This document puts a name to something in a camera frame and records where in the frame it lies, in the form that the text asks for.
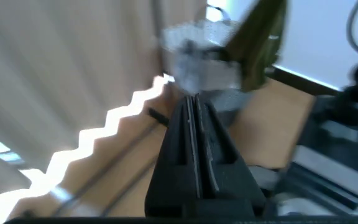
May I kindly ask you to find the beige curtain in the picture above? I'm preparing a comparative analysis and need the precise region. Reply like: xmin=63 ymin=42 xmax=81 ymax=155
xmin=0 ymin=0 xmax=209 ymax=215

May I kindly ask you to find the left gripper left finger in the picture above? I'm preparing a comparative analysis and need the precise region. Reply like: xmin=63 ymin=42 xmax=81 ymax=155
xmin=144 ymin=95 xmax=202 ymax=218

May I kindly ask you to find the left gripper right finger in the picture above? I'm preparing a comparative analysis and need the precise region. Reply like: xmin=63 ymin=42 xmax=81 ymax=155
xmin=195 ymin=94 xmax=266 ymax=218

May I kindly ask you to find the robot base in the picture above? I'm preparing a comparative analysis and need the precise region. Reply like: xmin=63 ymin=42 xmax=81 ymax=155
xmin=250 ymin=95 xmax=358 ymax=218

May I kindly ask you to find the white laundry basket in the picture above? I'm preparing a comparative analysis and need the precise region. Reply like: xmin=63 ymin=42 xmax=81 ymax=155
xmin=159 ymin=4 xmax=253 ymax=125

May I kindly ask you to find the pale grey garment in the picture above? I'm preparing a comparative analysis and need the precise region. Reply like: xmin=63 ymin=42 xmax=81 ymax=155
xmin=171 ymin=39 xmax=220 ymax=96

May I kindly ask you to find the green garment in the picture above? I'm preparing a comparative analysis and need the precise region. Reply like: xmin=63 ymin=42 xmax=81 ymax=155
xmin=224 ymin=0 xmax=289 ymax=93

